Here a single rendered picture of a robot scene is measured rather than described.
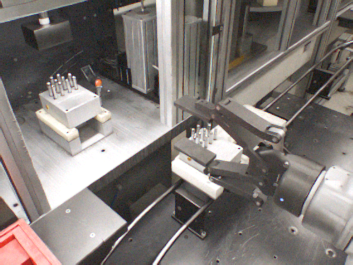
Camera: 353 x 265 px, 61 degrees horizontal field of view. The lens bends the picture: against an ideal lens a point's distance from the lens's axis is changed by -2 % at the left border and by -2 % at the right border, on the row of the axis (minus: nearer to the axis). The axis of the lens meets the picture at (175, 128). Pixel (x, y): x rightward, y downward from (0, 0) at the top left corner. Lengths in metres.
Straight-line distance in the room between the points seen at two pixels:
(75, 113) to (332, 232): 0.58
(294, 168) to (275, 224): 0.56
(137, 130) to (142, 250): 0.32
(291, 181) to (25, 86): 0.84
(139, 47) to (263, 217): 0.61
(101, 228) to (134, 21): 0.55
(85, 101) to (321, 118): 0.99
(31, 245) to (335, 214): 0.46
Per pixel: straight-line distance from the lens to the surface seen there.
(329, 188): 0.39
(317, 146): 1.26
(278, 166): 0.42
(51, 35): 0.74
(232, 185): 0.49
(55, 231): 0.66
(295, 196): 0.40
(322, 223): 0.40
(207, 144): 0.75
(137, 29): 0.90
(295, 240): 0.94
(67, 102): 0.78
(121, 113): 0.92
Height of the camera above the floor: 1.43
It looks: 38 degrees down
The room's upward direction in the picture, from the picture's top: straight up
